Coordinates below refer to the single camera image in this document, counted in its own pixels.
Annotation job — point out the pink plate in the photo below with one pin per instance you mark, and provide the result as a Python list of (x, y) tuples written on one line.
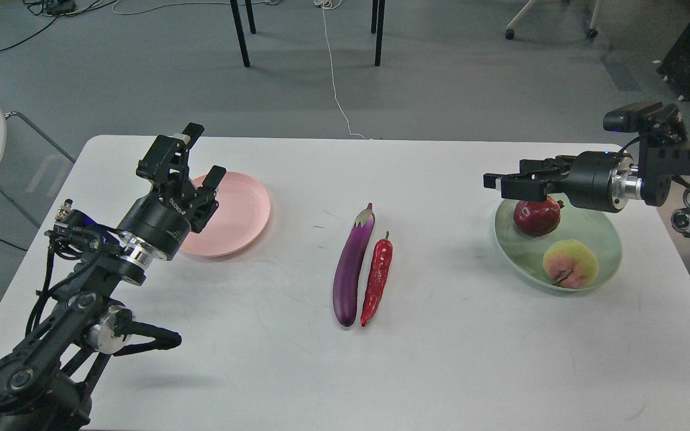
[(243, 213)]

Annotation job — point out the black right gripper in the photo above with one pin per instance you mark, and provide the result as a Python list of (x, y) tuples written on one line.
[(596, 180)]

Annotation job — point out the red chili pepper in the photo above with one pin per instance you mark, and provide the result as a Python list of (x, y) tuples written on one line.
[(380, 265)]

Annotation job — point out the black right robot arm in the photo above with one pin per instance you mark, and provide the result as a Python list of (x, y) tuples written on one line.
[(663, 154)]

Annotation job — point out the dark red pomegranate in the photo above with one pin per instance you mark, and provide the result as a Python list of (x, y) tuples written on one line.
[(537, 219)]

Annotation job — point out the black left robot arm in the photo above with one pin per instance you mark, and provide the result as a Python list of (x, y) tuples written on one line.
[(75, 326)]

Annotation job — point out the white office chair base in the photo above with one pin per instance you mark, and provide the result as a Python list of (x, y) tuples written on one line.
[(548, 16)]

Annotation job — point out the purple eggplant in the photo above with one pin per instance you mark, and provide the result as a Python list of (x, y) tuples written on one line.
[(348, 270)]

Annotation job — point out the black table leg rear left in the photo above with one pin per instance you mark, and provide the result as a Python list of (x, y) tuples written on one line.
[(250, 16)]

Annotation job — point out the green plate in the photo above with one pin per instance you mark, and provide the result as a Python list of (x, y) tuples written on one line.
[(525, 253)]

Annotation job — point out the yellow pink peach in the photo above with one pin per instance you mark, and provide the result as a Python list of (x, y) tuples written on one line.
[(570, 264)]

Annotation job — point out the black table leg rear right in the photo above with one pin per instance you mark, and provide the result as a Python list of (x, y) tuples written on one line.
[(373, 18)]

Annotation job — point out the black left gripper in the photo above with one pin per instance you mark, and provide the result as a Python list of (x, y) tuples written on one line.
[(164, 221)]

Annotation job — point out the black table leg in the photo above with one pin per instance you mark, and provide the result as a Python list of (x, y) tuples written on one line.
[(250, 16), (379, 33), (239, 30), (373, 18)]

